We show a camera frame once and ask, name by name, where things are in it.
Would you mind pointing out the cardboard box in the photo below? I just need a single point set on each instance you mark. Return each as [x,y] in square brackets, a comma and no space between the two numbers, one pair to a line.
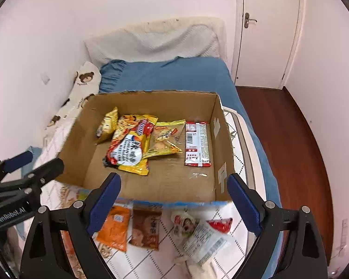
[163,180]

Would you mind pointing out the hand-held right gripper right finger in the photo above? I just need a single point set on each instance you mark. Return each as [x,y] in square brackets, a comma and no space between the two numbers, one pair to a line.
[245,206]

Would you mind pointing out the orange snack packet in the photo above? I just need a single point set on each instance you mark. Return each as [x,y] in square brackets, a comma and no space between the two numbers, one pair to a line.
[115,229]
[67,242]

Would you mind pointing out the white door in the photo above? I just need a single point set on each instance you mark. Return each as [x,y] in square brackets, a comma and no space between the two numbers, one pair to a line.
[267,49]

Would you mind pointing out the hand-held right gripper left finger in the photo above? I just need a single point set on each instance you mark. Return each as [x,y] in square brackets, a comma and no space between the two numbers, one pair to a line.
[103,206]

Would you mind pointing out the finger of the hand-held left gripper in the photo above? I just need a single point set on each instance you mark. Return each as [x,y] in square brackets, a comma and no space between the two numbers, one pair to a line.
[46,170]
[17,161]

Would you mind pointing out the yellow clear bread packet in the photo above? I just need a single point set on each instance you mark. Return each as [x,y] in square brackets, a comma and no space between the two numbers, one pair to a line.
[165,139]

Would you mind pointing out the white cylindrical packet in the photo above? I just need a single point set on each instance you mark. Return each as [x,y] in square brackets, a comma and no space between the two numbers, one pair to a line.
[197,271]

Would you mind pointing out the small yellow cartoon snack packet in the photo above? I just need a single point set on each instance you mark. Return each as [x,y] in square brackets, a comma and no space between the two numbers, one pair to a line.
[107,125]

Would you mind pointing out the blue ruffled blanket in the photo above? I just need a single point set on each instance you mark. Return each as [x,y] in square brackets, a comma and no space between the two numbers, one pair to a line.
[177,75]

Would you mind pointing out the bear-print pillow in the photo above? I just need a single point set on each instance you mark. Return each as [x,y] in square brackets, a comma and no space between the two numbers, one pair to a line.
[85,78]

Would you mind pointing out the white floral diamond-pattern cloth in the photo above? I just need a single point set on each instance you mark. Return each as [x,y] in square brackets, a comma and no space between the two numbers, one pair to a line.
[151,264]

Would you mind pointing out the large yellow noodle packet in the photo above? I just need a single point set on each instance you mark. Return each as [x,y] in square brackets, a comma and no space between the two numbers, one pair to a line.
[128,154]

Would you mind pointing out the red triangular packet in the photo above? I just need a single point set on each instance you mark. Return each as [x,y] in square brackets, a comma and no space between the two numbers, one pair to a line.
[221,225]

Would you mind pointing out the small white picture packet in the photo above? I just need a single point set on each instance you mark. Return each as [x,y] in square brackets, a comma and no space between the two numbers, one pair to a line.
[184,222]

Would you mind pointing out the brown snack packet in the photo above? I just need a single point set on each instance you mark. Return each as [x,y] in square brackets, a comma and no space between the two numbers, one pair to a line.
[145,229]

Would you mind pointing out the white wall socket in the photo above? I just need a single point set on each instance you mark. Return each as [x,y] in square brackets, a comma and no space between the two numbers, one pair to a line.
[45,79]

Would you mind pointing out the light blue cloth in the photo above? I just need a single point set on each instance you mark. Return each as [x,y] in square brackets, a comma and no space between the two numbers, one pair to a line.
[36,152]

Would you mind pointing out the red and white packet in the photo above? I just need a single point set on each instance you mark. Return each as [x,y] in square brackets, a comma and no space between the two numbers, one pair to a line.
[196,145]

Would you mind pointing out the white wall plate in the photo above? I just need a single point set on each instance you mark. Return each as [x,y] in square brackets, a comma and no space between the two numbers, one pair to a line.
[344,234]

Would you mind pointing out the clear white-label packet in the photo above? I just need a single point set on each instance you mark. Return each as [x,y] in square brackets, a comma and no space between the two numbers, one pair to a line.
[203,244]

